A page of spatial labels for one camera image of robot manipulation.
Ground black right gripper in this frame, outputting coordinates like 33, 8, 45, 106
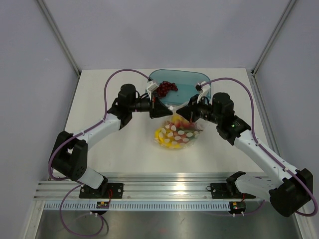
176, 94, 222, 125

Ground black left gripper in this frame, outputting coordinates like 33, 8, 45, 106
129, 92, 172, 120

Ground red strawberries with leaves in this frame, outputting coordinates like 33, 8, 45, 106
163, 119, 204, 141

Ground yellow banana bunch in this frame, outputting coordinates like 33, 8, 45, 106
154, 127, 190, 149

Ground clear dotted zip bag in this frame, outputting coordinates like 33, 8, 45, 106
154, 105, 206, 149

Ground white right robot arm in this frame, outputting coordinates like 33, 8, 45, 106
177, 93, 319, 217

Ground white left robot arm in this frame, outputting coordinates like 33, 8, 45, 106
49, 81, 172, 198

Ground dark red grape bunch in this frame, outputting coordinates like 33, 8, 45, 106
155, 81, 178, 98

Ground teal plastic tray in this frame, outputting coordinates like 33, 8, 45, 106
150, 69, 210, 106

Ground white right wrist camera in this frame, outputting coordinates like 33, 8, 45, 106
195, 81, 211, 103

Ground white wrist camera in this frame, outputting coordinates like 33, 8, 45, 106
146, 78, 159, 98
195, 81, 211, 103

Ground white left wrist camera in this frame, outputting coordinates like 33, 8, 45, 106
146, 78, 159, 98

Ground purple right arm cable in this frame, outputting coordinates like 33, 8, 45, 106
195, 77, 315, 217

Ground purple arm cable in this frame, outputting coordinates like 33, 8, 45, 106
48, 69, 153, 236
195, 77, 315, 217

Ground aluminium mounting rail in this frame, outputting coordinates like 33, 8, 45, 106
33, 173, 233, 201

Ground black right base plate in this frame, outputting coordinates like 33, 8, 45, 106
206, 183, 256, 200

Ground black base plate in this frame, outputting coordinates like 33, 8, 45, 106
79, 183, 124, 199
206, 183, 256, 200

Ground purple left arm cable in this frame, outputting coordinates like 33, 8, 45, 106
48, 69, 153, 236

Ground white slotted cable duct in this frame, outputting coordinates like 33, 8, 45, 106
44, 201, 230, 211

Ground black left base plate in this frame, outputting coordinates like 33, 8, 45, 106
79, 183, 124, 199

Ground left aluminium frame post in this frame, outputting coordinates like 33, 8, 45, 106
35, 0, 81, 79

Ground aluminium frame post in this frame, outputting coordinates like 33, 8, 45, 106
35, 0, 81, 79
251, 0, 299, 77

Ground right aluminium frame post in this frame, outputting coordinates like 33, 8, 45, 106
251, 0, 299, 77

